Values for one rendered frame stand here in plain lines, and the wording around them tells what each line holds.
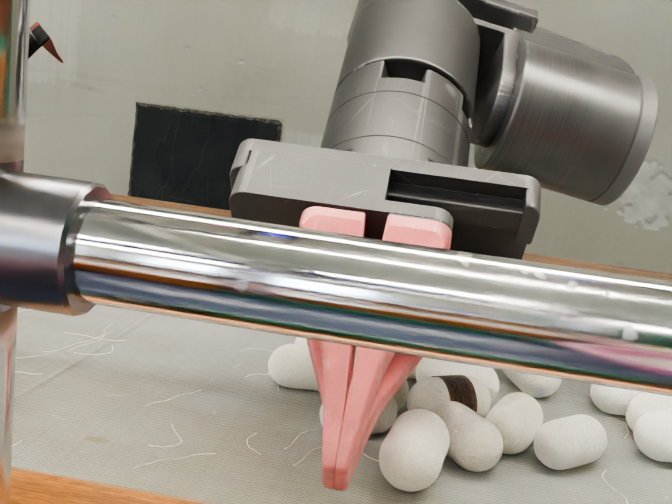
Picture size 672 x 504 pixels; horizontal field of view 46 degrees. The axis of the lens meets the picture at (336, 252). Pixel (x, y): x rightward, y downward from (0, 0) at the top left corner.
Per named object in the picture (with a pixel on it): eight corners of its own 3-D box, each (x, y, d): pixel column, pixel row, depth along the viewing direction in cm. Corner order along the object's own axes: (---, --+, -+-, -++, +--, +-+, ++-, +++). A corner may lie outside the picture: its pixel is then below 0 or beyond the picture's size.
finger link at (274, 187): (429, 446, 20) (459, 175, 25) (152, 399, 20) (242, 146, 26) (406, 536, 25) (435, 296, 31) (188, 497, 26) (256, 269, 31)
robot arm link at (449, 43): (341, 58, 38) (374, -46, 33) (479, 100, 38) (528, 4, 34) (314, 161, 33) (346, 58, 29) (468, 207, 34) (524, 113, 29)
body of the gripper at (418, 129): (543, 220, 25) (546, 68, 29) (223, 175, 26) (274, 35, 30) (505, 332, 30) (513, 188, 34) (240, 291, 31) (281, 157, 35)
